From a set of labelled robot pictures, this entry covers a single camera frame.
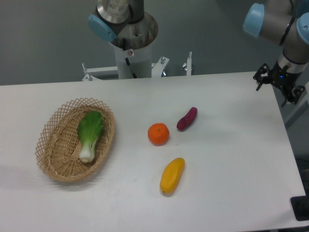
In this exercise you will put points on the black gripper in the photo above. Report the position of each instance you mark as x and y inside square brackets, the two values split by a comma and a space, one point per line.
[281, 79]

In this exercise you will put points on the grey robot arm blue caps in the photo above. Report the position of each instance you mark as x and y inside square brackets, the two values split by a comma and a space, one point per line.
[131, 31]

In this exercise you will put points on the purple sweet potato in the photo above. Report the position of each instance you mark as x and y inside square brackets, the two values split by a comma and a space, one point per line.
[188, 119]

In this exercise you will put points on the black device at table edge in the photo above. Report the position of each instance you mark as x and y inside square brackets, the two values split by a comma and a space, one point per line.
[300, 205]

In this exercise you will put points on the orange mandarin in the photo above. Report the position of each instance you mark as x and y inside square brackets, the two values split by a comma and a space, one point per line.
[158, 134]

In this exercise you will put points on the yellow mango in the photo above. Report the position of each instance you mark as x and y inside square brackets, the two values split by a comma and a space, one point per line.
[171, 175]

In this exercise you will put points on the green bok choy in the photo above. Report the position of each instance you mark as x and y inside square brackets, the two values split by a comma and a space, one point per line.
[89, 131]

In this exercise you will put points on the woven wicker basket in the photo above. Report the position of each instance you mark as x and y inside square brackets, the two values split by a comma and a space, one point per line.
[58, 148]

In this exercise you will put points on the white metal mounting frame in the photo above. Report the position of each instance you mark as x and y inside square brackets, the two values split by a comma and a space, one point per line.
[158, 70]

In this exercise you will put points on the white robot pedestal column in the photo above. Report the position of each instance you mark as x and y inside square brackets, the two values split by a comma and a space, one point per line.
[133, 57]

